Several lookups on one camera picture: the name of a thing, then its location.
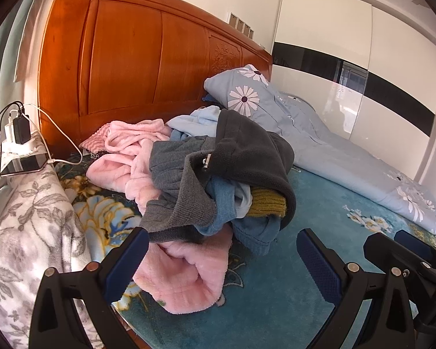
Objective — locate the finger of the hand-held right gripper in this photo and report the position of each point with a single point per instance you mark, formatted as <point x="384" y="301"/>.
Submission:
<point x="388" y="249"/>
<point x="414" y="245"/>

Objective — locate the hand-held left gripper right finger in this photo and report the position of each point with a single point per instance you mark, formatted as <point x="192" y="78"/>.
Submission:
<point x="319" y="265"/>

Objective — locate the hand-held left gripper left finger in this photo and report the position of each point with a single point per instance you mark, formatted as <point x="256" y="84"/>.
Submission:
<point x="125" y="265"/>

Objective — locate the grey fleece-lined garment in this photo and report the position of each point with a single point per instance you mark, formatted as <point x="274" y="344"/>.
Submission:
<point x="167" y="167"/>

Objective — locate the dark and white fleece jacket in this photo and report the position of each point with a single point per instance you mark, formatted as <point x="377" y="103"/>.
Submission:
<point x="247" y="152"/>

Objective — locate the teal floral blanket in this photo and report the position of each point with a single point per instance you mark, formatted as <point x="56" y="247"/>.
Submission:
<point x="276" y="298"/>

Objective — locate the pink fleece garment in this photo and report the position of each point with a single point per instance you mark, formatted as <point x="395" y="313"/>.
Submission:
<point x="189" y="272"/>

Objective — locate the mustard knit sweater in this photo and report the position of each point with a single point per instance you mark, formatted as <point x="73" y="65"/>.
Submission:
<point x="267" y="201"/>

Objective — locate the grey floral blanket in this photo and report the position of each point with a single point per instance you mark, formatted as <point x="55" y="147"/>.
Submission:
<point x="29" y="225"/>

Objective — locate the light blue floral quilt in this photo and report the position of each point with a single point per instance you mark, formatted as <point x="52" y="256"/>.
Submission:
<point x="330" y="152"/>

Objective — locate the blue denim garment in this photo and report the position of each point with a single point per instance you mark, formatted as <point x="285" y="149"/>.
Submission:
<point x="221" y="196"/>

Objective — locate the pink textured cloth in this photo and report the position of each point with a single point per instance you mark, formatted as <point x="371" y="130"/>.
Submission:
<point x="94" y="140"/>

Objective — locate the smartphone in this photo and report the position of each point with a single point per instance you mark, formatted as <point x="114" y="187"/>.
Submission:
<point x="21" y="163"/>

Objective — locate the white power strip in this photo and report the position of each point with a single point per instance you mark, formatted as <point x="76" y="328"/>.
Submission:
<point x="32" y="145"/>

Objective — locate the sky blue garment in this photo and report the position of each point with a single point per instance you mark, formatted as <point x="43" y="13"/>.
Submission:
<point x="200" y="120"/>

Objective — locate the black charger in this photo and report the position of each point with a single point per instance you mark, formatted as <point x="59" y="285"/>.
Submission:
<point x="21" y="131"/>

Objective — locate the white charger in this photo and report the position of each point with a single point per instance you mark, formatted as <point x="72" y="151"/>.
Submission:
<point x="10" y="129"/>

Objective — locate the wooden headboard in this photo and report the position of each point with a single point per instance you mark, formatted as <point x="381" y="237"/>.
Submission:
<point x="130" y="61"/>

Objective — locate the white black-striped wardrobe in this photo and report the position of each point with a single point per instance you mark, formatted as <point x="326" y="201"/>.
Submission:
<point x="323" y="18"/>

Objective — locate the wall switch panel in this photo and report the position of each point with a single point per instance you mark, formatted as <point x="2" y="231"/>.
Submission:
<point x="239" y="25"/>

